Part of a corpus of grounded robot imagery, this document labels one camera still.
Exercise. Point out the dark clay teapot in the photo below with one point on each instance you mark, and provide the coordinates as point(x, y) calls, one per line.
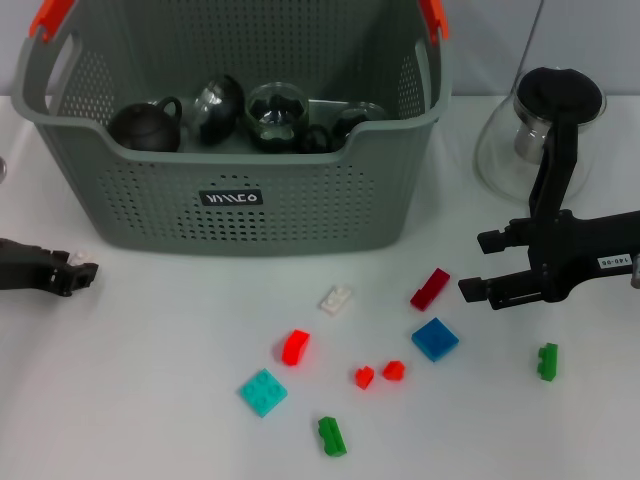
point(145, 127)

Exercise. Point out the dark red long brick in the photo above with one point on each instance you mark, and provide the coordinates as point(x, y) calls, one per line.
point(429, 290)

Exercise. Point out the green small brick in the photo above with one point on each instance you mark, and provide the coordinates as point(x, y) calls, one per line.
point(547, 362)
point(332, 437)

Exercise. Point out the red notched small brick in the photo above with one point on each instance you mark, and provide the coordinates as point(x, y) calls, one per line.
point(364, 378)

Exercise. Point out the white small brick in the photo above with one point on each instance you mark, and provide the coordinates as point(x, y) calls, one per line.
point(335, 301)

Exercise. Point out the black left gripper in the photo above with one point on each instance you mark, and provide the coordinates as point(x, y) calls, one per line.
point(25, 265)

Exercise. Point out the red curved brick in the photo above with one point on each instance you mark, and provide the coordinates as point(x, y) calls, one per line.
point(295, 347)

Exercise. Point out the white plate brick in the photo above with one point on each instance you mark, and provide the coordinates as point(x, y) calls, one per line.
point(80, 257)

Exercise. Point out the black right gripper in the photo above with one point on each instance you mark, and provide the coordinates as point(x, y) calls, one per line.
point(575, 250)

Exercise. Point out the blue square brick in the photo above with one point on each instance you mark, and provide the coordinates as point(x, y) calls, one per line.
point(435, 340)

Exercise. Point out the glass teacup black sleeve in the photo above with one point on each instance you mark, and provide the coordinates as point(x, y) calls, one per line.
point(352, 125)
point(217, 115)
point(277, 117)

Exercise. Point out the grey perforated storage basket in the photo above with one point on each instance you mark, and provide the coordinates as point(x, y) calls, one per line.
point(300, 210)

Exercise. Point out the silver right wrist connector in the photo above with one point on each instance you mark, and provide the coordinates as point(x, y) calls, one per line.
point(636, 272)

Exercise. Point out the teal square brick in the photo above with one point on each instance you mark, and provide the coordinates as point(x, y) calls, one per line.
point(263, 393)

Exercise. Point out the red sloped small brick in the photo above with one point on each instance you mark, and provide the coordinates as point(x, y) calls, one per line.
point(394, 371)

